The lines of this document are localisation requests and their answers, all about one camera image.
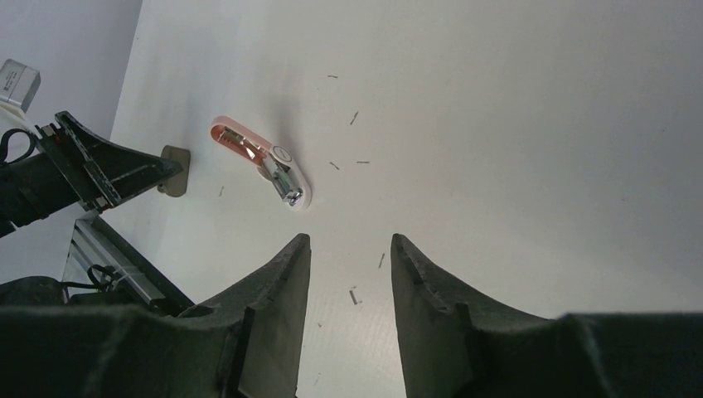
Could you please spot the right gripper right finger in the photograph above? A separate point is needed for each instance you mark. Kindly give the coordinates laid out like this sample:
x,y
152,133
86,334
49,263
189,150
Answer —
x,y
455,341

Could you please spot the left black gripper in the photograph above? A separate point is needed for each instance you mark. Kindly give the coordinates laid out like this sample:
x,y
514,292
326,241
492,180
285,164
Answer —
x,y
75,165

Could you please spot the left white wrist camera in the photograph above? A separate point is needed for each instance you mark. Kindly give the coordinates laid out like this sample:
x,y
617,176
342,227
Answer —
x,y
19,84

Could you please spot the pink white mini stapler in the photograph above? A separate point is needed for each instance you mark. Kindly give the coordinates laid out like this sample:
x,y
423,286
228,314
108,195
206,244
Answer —
x,y
273,162

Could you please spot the left aluminium frame rail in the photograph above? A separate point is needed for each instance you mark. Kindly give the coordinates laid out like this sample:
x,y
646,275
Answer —
x,y
102,265

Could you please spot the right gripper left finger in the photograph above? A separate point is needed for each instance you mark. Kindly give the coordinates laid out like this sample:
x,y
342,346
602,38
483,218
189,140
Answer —
x,y
245,341

